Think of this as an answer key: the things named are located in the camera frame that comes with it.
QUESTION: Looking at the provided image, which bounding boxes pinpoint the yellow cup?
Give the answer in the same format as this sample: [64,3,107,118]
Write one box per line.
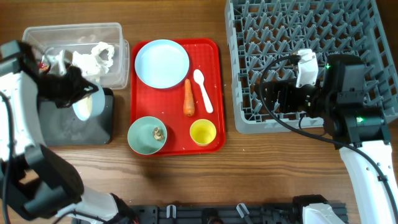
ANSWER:
[190,119,217,147]

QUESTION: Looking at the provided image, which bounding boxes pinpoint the orange carrot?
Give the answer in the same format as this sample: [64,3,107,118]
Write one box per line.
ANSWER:
[183,79,195,116]

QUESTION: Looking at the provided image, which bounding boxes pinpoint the clear plastic bin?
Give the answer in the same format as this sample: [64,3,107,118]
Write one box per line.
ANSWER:
[22,22,130,90]

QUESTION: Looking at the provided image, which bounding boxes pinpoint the white plastic spoon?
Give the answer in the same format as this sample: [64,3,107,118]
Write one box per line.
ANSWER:
[193,69,214,114]

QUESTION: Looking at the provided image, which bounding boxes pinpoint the white rice pile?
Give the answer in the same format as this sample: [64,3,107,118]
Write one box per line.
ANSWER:
[73,96,93,121]

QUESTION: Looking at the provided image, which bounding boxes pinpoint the black tray bin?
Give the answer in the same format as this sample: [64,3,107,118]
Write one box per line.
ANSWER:
[39,88,114,147]

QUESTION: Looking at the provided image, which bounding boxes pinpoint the light blue bowl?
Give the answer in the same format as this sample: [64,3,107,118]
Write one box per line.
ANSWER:
[87,83,105,120]

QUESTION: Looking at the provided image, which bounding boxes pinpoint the brown food scrap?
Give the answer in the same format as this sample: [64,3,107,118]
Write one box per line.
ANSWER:
[152,127,165,141]

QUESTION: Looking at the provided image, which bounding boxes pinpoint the grey dishwasher rack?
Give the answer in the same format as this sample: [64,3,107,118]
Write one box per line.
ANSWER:
[224,0,397,134]

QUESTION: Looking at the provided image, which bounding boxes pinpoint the green bowl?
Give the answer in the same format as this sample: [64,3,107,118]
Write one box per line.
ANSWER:
[127,116,168,156]

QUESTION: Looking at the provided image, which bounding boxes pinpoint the red serving tray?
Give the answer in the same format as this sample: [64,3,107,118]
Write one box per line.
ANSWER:
[131,39,226,157]

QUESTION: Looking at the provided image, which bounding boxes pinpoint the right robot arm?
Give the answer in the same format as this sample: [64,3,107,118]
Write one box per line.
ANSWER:
[257,54,397,223]

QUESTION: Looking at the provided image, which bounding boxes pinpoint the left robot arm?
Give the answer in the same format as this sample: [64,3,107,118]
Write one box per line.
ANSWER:
[1,40,139,223]

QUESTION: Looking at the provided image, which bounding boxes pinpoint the red snack wrapper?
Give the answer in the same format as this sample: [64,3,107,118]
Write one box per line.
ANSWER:
[39,62,50,73]

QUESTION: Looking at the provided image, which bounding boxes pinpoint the light blue plate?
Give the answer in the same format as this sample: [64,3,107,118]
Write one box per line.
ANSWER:
[134,39,190,89]

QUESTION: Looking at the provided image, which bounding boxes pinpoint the white napkin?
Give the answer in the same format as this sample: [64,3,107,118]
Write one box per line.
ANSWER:
[70,42,115,76]

